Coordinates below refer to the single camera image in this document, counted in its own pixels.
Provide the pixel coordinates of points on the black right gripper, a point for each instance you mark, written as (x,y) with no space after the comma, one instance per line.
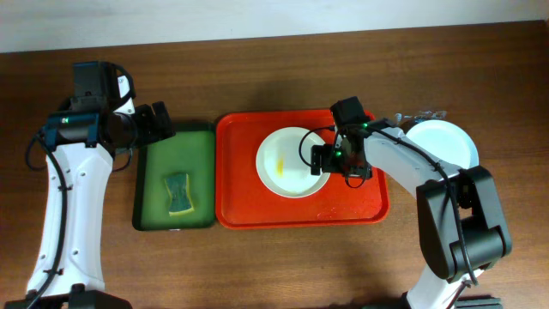
(320,160)

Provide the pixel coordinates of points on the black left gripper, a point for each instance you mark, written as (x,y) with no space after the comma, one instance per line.
(143,124)

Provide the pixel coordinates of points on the cream white plate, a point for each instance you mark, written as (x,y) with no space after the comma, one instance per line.
(279,165)

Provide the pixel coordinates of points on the yellow green sponge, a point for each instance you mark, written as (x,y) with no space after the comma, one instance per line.
(178,189)

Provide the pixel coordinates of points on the light blue plate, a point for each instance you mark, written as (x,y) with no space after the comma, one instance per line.
(446,141)

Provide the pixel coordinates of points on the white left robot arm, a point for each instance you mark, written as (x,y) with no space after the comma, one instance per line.
(80,148)

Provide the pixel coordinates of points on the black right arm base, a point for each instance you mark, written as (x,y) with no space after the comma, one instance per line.
(479,303)

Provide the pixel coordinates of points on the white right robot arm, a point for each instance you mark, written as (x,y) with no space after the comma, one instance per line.
(462,228)

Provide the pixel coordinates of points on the green plastic tray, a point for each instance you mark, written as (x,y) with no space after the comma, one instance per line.
(191,151)

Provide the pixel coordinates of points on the red plastic tray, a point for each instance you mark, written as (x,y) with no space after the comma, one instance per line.
(242,201)

